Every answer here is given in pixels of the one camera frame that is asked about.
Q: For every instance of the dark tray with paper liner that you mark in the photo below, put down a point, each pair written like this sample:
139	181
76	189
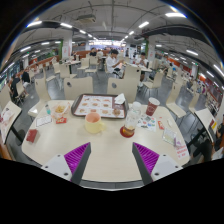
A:
95	106

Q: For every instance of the clear bag of fries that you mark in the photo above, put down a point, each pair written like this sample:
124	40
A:
60	110

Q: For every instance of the white notice with red print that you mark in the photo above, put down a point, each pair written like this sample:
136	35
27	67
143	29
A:
182	152

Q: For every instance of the dark red pouch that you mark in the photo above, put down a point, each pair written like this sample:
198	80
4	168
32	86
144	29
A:
31	136

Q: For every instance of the flat red packet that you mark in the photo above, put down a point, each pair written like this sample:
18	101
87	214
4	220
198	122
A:
61	120

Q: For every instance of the pale yellow mug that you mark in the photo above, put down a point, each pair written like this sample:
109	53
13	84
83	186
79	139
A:
93	124

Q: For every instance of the red paper cup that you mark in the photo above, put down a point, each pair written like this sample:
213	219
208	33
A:
152	107

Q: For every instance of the small red sauce packet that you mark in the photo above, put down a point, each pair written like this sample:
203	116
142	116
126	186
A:
161	125

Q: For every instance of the clear plastic packet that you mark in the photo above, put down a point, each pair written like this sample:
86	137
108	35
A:
169	137

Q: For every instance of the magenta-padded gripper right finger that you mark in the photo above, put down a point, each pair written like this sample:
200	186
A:
166	165

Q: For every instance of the ceiling lights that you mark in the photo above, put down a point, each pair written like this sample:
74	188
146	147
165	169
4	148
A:
144	24

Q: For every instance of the ceiling air conditioner unit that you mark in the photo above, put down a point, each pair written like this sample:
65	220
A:
86	18

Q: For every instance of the flat round red coaster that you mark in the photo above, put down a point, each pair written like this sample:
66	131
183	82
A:
122	134

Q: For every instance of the clear plastic bottle white cap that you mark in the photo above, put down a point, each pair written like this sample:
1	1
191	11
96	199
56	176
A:
132	118

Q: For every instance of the beige cafeteria chairs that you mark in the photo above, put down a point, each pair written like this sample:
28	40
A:
85	62

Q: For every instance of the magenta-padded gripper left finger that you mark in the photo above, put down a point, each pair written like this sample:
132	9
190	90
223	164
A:
56	165

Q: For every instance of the person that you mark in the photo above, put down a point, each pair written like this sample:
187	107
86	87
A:
93	52
14	88
112	63
25	77
220	131
143	63

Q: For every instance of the beige cafeteria table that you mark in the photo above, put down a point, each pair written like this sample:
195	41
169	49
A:
16	107
203	116

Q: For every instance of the beige chair with round hole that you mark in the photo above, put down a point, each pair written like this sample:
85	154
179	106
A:
122	89
78	88

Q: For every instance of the white paper napkin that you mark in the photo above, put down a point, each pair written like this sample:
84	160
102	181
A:
120	98

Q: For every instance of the small white packet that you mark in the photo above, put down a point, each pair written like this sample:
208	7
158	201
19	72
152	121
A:
170	122

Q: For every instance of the colourful sticker sheet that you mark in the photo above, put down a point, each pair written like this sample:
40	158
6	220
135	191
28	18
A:
147	122

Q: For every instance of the white card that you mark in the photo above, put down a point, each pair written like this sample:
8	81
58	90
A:
43	121

